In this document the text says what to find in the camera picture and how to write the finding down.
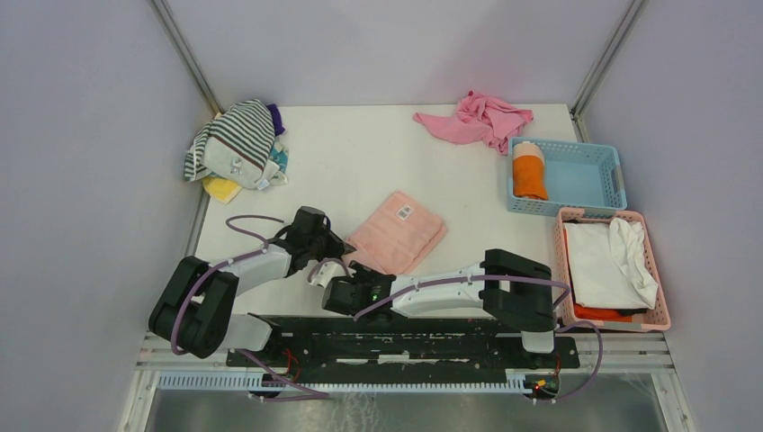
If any white slotted cable duct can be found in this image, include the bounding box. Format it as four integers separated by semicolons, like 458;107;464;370
156;370;534;395

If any striped cloth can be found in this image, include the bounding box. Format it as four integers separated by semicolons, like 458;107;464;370
183;99;278;189

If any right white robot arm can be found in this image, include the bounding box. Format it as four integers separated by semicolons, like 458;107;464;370
308;248;569;367

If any pink crumpled towel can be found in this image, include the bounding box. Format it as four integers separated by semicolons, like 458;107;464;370
413;91;534;156

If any light pink towel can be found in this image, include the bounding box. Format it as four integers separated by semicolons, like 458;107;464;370
345;191;447;275

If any teal patterned cloth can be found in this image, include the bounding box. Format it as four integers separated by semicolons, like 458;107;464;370
258;140;289;190

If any blue plastic basket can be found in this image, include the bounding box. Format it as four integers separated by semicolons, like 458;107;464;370
507;137;627;219

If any pink plastic basket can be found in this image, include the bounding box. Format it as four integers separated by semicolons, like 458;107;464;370
553;207;671;332

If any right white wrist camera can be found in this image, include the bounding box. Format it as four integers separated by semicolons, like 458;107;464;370
308;261;348;288

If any yellow cloth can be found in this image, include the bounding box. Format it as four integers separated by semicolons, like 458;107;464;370
202;176;242;204

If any purple cloth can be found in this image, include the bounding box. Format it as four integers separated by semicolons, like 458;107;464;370
266;103;286;136

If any white cloth in basket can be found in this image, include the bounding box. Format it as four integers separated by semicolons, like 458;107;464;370
563;218;659;310

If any orange cartoon towel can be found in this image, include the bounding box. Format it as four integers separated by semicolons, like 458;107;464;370
512;141;549;201

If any orange cloth in basket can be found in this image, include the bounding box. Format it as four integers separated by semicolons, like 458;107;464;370
573;303;633;322

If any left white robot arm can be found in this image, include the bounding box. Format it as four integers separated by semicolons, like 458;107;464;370
148;206;355;366

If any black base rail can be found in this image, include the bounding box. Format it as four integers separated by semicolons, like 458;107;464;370
256;316;580;384

